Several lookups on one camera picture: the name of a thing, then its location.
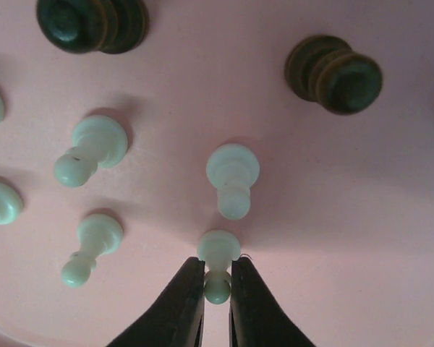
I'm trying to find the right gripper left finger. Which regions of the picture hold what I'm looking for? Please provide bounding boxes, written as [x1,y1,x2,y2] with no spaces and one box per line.
[109,257,205,347]

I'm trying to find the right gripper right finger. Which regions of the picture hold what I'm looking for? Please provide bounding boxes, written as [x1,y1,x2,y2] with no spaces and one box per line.
[229,257,315,347]

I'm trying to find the white pawn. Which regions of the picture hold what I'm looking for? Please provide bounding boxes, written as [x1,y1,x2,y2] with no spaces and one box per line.
[0,182,24,225]
[197,229,241,305]
[54,115,128,187]
[61,213,124,288]
[206,143,260,220]

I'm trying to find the dark chess pawn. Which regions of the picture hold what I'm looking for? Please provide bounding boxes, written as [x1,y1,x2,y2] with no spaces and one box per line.
[284,35,383,116]
[36,0,149,54]

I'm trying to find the pink piece tray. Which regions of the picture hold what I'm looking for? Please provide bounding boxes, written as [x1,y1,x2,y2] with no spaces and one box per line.
[0,1,434,346]

